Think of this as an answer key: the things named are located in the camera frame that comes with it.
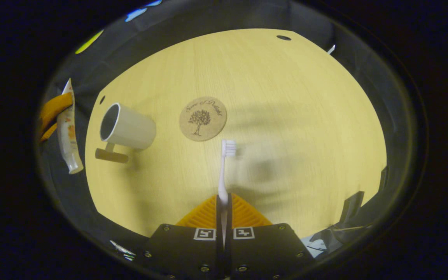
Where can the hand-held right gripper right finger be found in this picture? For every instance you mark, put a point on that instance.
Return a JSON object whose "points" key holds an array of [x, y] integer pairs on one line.
{"points": [[228, 249]]}

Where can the white toothpaste tube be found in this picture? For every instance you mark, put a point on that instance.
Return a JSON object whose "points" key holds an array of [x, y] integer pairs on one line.
{"points": [[68, 136]]}

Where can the round cork coaster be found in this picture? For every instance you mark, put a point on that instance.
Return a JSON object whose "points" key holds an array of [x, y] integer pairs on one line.
{"points": [[203, 118]]}

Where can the white paper sheet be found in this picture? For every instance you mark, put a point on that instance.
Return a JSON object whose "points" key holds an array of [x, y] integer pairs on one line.
{"points": [[313, 245]]}

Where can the white toothbrush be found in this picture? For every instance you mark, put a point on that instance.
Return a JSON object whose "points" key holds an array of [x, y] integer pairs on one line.
{"points": [[223, 182]]}

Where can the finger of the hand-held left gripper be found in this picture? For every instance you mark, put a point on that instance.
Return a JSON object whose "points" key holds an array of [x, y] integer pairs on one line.
{"points": [[53, 109]]}

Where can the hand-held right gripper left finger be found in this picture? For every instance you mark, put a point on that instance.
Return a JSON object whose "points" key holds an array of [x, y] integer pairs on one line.
{"points": [[218, 249]]}

